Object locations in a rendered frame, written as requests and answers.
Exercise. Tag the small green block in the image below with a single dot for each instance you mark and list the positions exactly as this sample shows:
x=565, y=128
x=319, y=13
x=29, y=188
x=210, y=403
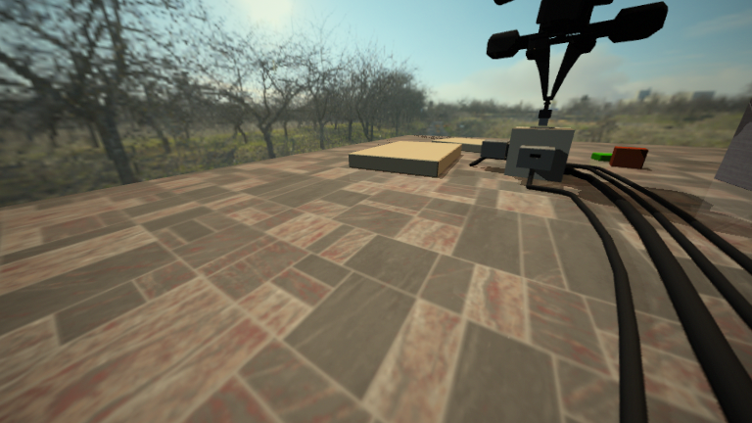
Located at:
x=601, y=157

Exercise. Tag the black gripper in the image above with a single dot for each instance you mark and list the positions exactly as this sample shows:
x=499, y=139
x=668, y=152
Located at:
x=631, y=24

